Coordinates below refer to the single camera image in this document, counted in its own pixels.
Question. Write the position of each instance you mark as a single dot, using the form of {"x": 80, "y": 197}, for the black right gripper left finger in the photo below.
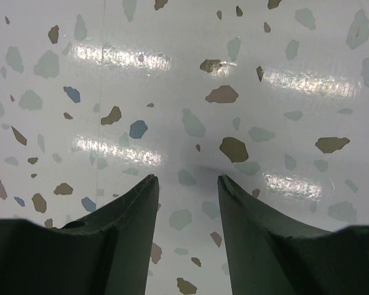
{"x": 104, "y": 252}

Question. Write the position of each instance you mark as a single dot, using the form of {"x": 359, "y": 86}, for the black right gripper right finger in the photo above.
{"x": 269, "y": 252}

